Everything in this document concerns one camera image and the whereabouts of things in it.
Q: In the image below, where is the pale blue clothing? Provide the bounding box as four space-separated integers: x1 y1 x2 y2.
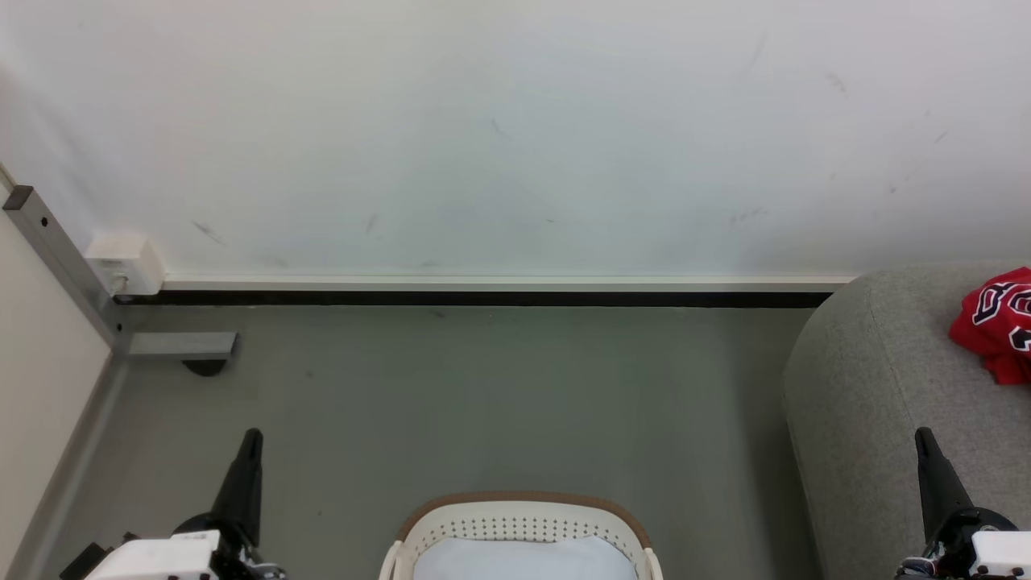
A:
412 536 640 580

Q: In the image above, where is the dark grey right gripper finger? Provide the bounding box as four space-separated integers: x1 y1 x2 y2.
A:
915 428 950 542
921 428 974 529

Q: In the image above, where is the white wall socket box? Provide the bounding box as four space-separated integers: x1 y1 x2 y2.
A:
85 234 166 297

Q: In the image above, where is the white laundry basket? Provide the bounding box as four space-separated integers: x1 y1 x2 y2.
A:
379 491 665 580

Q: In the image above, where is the grey fabric sofa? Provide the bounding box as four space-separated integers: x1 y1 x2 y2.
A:
781 259 1031 580

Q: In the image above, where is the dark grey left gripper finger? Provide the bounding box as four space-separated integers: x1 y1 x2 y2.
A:
238 429 264 550
211 429 257 539

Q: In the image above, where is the beige partition panel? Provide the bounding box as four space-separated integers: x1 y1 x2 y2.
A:
0 165 111 557

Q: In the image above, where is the white and black baseboard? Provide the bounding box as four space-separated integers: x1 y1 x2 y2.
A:
113 276 856 309

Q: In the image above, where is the red jersey with white print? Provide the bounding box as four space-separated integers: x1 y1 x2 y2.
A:
948 267 1031 386

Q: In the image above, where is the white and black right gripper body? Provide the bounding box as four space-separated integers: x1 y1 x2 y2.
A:
898 507 1031 580

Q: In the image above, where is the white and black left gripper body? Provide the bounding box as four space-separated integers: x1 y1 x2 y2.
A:
81 516 287 580

